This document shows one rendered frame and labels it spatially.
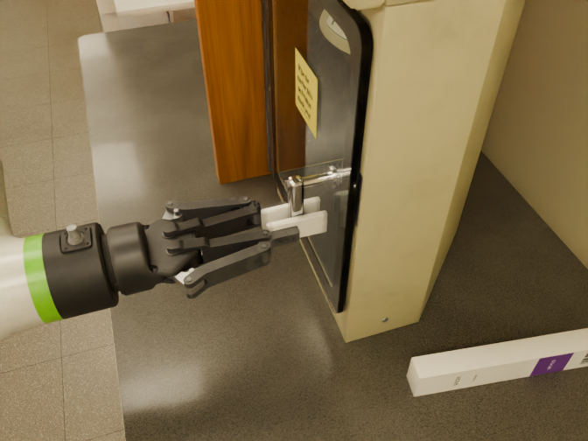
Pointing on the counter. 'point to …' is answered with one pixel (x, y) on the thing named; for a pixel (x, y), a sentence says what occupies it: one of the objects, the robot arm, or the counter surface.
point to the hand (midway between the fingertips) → (294, 220)
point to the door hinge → (265, 80)
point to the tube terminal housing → (419, 149)
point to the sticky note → (306, 92)
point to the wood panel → (234, 86)
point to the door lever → (295, 185)
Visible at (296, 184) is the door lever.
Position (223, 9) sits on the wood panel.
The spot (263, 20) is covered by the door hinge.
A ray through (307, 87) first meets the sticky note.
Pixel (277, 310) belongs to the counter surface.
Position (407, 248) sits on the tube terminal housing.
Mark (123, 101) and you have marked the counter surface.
